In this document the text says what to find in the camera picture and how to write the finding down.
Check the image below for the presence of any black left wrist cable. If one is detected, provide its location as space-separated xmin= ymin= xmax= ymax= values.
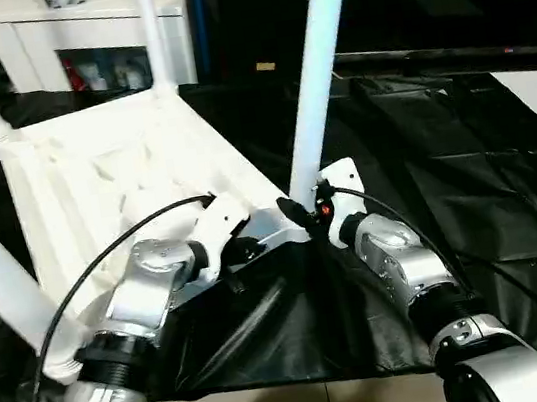
xmin=0 ymin=194 xmax=247 ymax=402

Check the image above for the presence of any white plastic table top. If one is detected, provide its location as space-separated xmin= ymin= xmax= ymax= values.
xmin=0 ymin=66 xmax=331 ymax=389

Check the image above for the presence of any black plastic mat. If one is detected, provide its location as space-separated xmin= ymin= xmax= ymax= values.
xmin=0 ymin=14 xmax=537 ymax=402

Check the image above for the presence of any white cabinet with glass doors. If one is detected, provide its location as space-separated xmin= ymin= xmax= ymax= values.
xmin=0 ymin=0 xmax=203 ymax=113

